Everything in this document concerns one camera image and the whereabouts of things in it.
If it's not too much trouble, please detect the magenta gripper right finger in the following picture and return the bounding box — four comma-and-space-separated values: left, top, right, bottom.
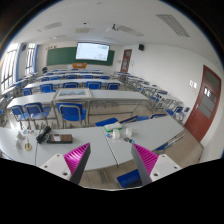
130, 143, 183, 187

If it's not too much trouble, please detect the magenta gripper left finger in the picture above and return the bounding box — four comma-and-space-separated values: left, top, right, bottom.
40, 142, 92, 185

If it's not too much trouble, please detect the blue chair seat bottom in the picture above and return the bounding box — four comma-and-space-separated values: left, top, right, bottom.
117, 169, 142, 188

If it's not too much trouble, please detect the front right white desk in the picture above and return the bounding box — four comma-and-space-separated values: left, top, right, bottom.
107, 116, 184, 165

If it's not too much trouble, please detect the white cup right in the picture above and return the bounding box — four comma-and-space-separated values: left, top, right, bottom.
125, 128, 132, 138

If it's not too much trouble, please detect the white cup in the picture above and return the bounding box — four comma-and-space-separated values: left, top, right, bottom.
112, 129, 120, 139
125, 128, 132, 138

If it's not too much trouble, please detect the white cup left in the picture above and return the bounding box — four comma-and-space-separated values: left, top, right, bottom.
112, 129, 120, 139

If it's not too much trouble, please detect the green white sponge block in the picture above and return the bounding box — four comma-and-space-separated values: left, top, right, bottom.
104, 123, 122, 132

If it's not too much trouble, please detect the front left white desk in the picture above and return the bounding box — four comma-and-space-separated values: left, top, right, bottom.
0, 127, 116, 171

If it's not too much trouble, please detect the blue chair centre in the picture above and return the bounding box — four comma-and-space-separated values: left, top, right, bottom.
56, 102, 86, 126

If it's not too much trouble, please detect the blue chair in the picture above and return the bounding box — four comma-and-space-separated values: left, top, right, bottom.
56, 102, 86, 126
24, 102, 51, 126
11, 105, 30, 123

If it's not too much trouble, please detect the small yellow white bottle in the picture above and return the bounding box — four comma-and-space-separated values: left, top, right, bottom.
25, 138, 32, 151

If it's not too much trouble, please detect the second row white desk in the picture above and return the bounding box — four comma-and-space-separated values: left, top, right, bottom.
6, 89, 150, 129

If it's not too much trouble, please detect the framed picture on desk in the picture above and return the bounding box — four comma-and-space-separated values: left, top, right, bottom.
53, 88, 92, 100

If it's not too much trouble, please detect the near red-brown door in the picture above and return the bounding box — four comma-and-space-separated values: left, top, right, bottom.
185, 66, 221, 142

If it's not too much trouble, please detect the red-brown door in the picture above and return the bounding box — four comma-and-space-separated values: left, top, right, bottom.
185, 66, 221, 142
120, 49, 132, 73

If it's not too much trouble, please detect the blue chair far left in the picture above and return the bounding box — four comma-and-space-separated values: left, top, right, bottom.
11, 105, 30, 123

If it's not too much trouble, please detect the orange lectern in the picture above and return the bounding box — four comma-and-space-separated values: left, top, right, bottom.
72, 63, 87, 69

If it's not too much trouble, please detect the green chalkboard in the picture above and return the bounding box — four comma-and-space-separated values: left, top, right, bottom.
47, 47, 115, 66

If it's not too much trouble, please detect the far red-brown door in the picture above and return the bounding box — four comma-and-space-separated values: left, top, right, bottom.
120, 49, 132, 73

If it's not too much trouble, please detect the projection screen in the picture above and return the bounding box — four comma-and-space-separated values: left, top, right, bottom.
76, 42, 110, 61

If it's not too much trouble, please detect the black charger with cable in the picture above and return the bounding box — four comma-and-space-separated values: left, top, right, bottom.
36, 126, 52, 144

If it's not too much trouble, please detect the black wall speaker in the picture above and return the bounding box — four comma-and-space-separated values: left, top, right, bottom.
138, 44, 144, 51

